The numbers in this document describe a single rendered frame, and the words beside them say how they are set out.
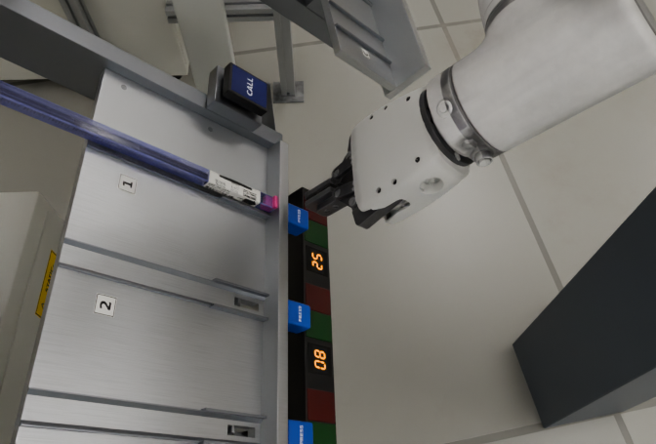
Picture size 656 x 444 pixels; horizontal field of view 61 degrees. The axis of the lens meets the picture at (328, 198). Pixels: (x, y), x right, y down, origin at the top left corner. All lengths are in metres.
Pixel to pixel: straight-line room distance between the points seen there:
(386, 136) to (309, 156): 1.02
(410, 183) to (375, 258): 0.90
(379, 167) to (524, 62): 0.15
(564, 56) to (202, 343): 0.35
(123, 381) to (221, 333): 0.10
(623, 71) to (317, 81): 1.33
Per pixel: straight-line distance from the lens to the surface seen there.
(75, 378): 0.44
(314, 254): 0.63
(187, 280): 0.50
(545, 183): 1.57
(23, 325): 0.77
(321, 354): 0.59
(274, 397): 0.50
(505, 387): 1.31
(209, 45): 0.80
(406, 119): 0.50
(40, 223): 0.81
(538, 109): 0.44
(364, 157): 0.52
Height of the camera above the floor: 1.22
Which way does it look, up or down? 58 degrees down
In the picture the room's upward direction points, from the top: straight up
